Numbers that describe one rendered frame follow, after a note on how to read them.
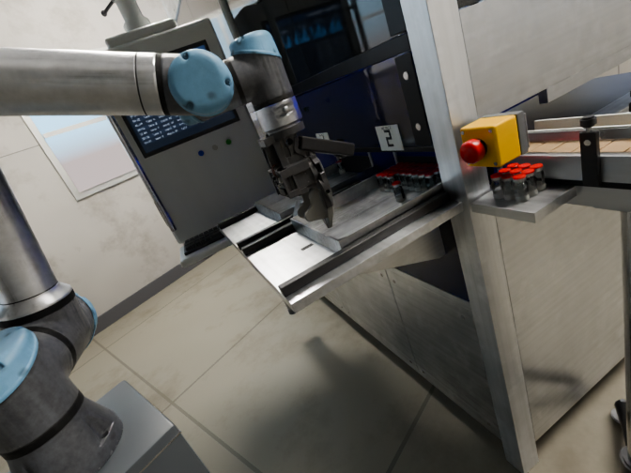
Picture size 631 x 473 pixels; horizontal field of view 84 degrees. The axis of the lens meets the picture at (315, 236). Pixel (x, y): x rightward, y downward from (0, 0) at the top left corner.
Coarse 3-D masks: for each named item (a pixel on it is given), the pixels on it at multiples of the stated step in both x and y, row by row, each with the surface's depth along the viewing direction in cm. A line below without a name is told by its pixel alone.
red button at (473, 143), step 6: (462, 144) 60; (468, 144) 58; (474, 144) 58; (480, 144) 58; (462, 150) 60; (468, 150) 59; (474, 150) 58; (480, 150) 58; (462, 156) 60; (468, 156) 59; (474, 156) 58; (480, 156) 58; (468, 162) 60; (474, 162) 59
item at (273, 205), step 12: (324, 168) 127; (336, 168) 129; (372, 168) 106; (336, 180) 119; (348, 180) 103; (276, 192) 122; (264, 204) 121; (276, 204) 120; (288, 204) 114; (300, 204) 98; (276, 216) 101
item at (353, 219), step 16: (352, 192) 95; (368, 192) 96; (384, 192) 91; (416, 192) 83; (432, 192) 73; (336, 208) 94; (352, 208) 89; (368, 208) 85; (384, 208) 82; (400, 208) 71; (304, 224) 81; (320, 224) 87; (336, 224) 83; (352, 224) 80; (368, 224) 68; (320, 240) 76; (336, 240) 67; (352, 240) 68
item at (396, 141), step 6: (384, 126) 81; (390, 126) 79; (396, 126) 77; (378, 132) 84; (384, 132) 82; (396, 132) 78; (378, 138) 85; (384, 138) 83; (396, 138) 79; (384, 144) 84; (390, 144) 82; (396, 144) 80; (402, 144) 78; (384, 150) 85; (390, 150) 83
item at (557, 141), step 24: (552, 120) 68; (576, 120) 64; (600, 120) 61; (624, 120) 58; (552, 144) 67; (576, 144) 63; (600, 144) 60; (624, 144) 57; (552, 168) 63; (576, 168) 59; (600, 168) 56; (624, 168) 53; (600, 192) 58; (624, 192) 55
